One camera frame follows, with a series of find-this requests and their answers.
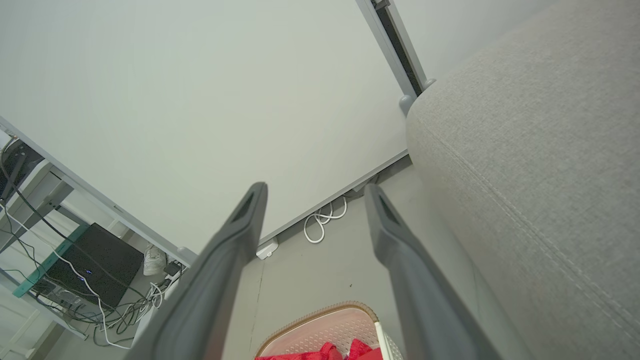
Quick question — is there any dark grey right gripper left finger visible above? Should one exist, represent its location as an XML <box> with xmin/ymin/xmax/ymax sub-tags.
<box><xmin>124</xmin><ymin>182</ymin><xmax>269</xmax><ymax>360</ymax></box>

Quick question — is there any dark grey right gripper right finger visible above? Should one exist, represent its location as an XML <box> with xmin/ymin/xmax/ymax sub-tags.
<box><xmin>364</xmin><ymin>183</ymin><xmax>502</xmax><ymax>360</ymax></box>

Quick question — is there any red shorts white waistband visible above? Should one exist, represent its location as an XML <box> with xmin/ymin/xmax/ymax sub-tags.
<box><xmin>255</xmin><ymin>339</ymin><xmax>384</xmax><ymax>360</ymax></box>

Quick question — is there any grey fabric sofa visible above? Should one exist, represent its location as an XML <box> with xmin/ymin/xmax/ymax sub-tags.
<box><xmin>406</xmin><ymin>0</ymin><xmax>640</xmax><ymax>360</ymax></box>

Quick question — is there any white sneaker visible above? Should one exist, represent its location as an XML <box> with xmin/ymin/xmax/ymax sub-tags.
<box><xmin>142</xmin><ymin>243</ymin><xmax>168</xmax><ymax>277</ymax></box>

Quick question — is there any black computer box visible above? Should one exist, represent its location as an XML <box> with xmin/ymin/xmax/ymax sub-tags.
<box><xmin>32</xmin><ymin>223</ymin><xmax>145</xmax><ymax>309</ymax></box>

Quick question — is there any beige perforated laundry basket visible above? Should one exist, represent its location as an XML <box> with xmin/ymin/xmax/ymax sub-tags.
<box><xmin>254</xmin><ymin>301</ymin><xmax>405</xmax><ymax>360</ymax></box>

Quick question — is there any black electronic device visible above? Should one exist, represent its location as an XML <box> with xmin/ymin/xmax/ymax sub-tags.
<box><xmin>0</xmin><ymin>139</ymin><xmax>45</xmax><ymax>202</ymax></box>

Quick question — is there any coiled white cable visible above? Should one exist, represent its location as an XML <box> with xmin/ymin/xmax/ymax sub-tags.
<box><xmin>303</xmin><ymin>196</ymin><xmax>349</xmax><ymax>245</ymax></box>

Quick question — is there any teal frame bar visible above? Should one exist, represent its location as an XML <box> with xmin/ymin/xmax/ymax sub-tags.
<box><xmin>12</xmin><ymin>223</ymin><xmax>91</xmax><ymax>299</ymax></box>

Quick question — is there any grey desk frame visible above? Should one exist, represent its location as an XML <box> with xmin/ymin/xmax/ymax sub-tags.
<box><xmin>0</xmin><ymin>159</ymin><xmax>137</xmax><ymax>253</ymax></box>

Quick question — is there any white partition panel grey frame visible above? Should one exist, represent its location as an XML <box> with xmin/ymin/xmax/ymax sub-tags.
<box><xmin>0</xmin><ymin>0</ymin><xmax>417</xmax><ymax>267</ymax></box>
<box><xmin>356</xmin><ymin>0</ymin><xmax>556</xmax><ymax>117</ymax></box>

